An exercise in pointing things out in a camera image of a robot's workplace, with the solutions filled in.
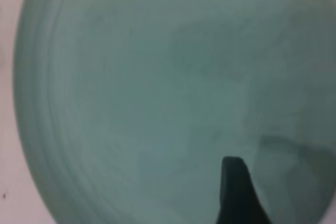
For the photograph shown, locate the green round plate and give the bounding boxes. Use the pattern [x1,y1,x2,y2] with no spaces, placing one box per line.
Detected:
[12,0,336,224]

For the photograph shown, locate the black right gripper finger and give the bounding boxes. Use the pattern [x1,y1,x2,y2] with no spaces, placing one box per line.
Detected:
[215,156,272,224]

